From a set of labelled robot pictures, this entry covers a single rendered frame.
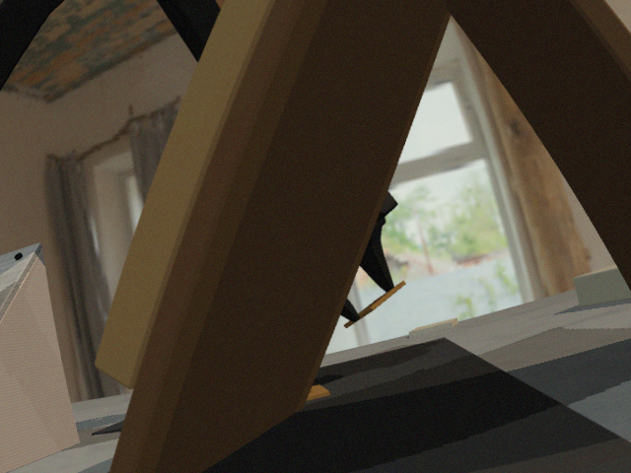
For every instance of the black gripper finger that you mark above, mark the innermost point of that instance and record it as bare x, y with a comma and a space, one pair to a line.
374, 260
350, 312

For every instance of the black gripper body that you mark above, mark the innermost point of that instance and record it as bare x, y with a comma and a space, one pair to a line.
389, 204

